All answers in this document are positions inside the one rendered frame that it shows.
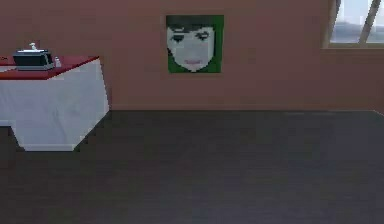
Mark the green framed face picture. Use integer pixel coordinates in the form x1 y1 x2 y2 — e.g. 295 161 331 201
165 14 225 74

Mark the white counter with red top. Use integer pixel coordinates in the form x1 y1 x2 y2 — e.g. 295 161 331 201
0 55 111 152

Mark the black toaster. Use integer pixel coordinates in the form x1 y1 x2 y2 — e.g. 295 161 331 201
12 48 55 71

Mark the window with tan frame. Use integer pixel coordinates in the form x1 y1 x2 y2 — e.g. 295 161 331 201
321 0 384 50

